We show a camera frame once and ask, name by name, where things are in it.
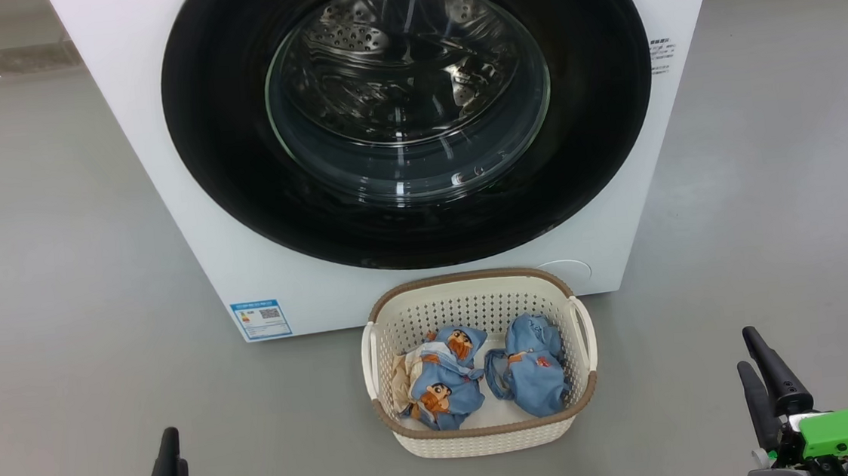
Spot white front-load washing machine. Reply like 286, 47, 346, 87
46, 0, 746, 357

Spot cream perforated laundry basket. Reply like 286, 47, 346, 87
355, 261, 605, 465

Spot plain blue garment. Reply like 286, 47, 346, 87
480, 310, 573, 421

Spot round white filter cover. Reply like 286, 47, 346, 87
536, 257, 593, 287

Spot black round glass washer door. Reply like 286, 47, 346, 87
154, 0, 666, 288

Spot blue energy label sticker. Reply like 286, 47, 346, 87
229, 298, 293, 342

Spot blue cartoon-print garment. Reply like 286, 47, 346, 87
387, 322, 496, 435

